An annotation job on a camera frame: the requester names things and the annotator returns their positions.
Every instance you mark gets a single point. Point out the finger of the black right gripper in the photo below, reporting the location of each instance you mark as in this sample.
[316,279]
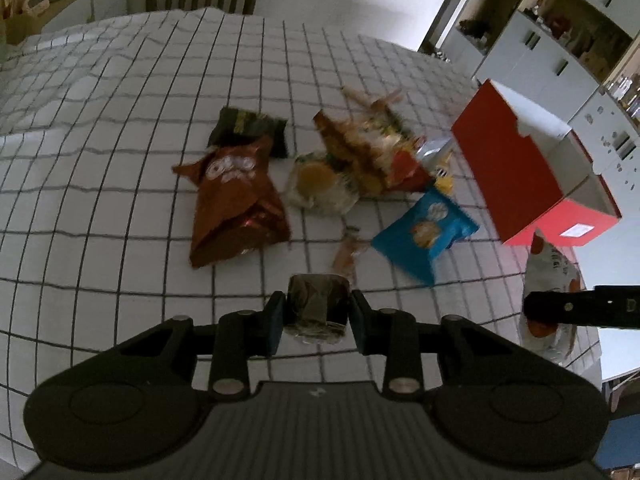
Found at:
[614,306]

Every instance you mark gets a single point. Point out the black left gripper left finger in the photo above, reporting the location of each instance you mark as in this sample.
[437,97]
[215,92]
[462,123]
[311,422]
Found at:
[273,312]

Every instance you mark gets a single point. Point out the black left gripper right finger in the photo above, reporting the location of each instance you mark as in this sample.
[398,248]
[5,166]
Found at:
[361,318]

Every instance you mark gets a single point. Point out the dark round snack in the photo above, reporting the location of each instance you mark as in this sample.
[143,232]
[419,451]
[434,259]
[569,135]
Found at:
[316,307]

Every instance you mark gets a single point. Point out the white snack bag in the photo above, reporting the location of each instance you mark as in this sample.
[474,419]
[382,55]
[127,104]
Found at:
[550,281]

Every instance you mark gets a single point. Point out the blue chips bag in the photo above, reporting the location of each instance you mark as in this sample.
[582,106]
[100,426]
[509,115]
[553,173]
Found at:
[431,226]

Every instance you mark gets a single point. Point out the brown Oreo snack bag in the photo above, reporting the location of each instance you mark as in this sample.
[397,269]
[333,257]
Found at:
[238,208]

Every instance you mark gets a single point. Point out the yellow M&Ms bag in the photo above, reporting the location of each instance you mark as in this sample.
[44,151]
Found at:
[443,180]

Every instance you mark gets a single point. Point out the silver white chips bag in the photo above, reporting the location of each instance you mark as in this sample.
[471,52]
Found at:
[433,151]

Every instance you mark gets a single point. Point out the red yellow chips bag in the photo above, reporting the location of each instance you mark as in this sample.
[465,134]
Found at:
[377,156]

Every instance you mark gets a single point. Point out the black sesame snack packet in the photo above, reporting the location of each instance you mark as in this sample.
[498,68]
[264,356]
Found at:
[237,127]

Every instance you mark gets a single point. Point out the small orange wrapped candy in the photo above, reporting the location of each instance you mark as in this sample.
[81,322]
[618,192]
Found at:
[346,257]

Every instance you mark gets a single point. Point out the red cardboard box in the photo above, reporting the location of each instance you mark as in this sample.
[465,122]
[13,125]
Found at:
[532,170]

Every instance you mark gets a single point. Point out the clear bag round cake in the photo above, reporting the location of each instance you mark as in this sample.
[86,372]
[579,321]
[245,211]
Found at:
[316,186]

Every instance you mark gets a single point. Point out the white checkered tablecloth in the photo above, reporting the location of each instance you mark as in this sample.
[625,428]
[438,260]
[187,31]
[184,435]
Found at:
[96,228]

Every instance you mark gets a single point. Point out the white digital clock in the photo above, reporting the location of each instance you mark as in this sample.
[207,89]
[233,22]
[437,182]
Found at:
[35,8]

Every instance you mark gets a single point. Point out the white wall cabinet shelving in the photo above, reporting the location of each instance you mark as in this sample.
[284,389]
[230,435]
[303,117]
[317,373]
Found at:
[564,55]

